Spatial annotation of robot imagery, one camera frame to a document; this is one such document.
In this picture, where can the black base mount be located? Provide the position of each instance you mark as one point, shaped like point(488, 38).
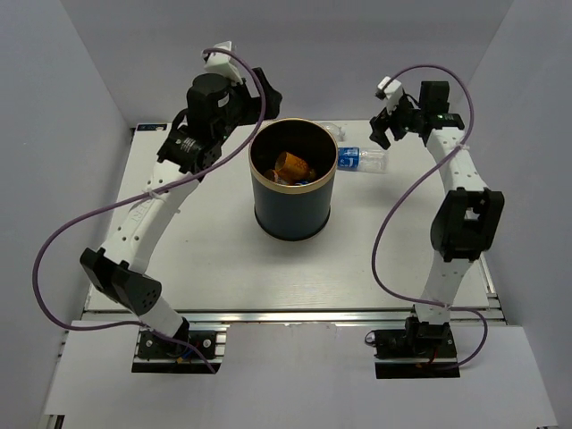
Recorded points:
point(153, 355)
point(419, 350)

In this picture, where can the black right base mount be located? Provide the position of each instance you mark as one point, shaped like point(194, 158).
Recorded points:
point(419, 350)

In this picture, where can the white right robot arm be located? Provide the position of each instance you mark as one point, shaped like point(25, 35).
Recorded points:
point(467, 220)

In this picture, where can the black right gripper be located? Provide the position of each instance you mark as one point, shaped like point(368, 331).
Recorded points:
point(380, 124)

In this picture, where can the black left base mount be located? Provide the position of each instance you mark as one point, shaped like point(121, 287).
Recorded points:
point(153, 355)

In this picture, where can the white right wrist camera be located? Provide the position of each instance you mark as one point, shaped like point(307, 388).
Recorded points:
point(391, 91)

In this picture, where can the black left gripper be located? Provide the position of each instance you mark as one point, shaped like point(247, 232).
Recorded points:
point(251, 104)

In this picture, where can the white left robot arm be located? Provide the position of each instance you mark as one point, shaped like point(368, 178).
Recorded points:
point(118, 268)

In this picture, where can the dark blue round bin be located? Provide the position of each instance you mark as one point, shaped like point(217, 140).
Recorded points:
point(293, 212)

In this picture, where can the orange juice bottle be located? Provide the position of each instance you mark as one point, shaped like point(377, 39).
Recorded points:
point(290, 170)

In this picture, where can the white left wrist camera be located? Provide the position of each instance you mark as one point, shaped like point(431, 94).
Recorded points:
point(224, 65)

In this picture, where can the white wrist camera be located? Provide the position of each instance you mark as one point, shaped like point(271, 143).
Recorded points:
point(391, 91)
point(224, 65)

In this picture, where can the left blue corner sticker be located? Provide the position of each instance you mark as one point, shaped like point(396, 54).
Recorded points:
point(151, 127)

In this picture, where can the clear bottle blue label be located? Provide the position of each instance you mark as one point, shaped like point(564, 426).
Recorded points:
point(358, 159)

